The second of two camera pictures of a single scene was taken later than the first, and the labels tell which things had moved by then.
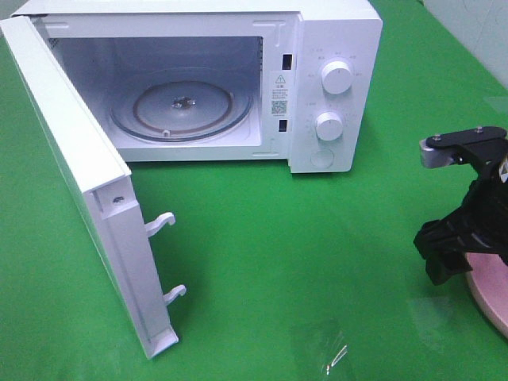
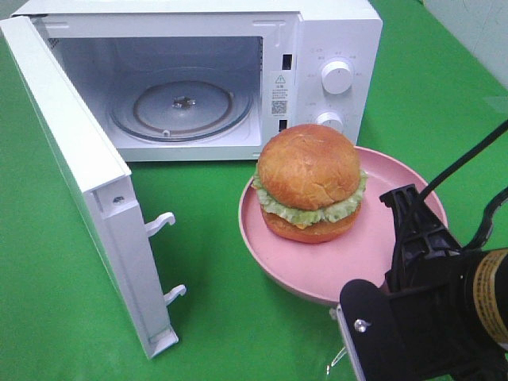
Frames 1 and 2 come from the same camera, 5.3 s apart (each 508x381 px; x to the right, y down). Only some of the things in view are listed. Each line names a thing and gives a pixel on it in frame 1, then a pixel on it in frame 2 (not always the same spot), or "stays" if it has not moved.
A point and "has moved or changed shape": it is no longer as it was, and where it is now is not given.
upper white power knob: x=336 y=77 stays
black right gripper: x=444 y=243 to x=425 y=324
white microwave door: x=101 y=179 stays
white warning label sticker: x=279 y=97 stays
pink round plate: x=488 y=280 has moved or changed shape
